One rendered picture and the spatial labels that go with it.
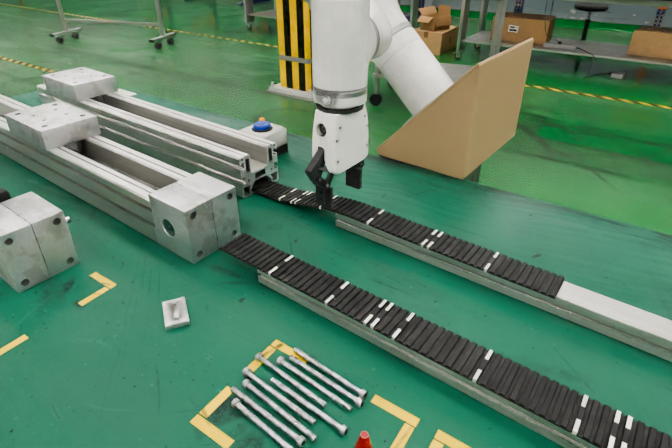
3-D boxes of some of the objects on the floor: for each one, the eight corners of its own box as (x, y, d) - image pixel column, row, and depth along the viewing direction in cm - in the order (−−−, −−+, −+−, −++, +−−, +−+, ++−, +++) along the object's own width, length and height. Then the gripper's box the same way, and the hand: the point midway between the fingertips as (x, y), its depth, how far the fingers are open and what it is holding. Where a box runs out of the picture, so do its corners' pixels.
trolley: (495, 99, 396) (518, -34, 346) (487, 120, 351) (512, -29, 302) (378, 86, 430) (384, -37, 380) (358, 104, 385) (361, -33, 336)
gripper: (352, 81, 81) (350, 172, 90) (284, 107, 69) (289, 210, 77) (389, 88, 77) (384, 183, 86) (324, 117, 65) (325, 224, 74)
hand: (339, 190), depth 81 cm, fingers open, 8 cm apart
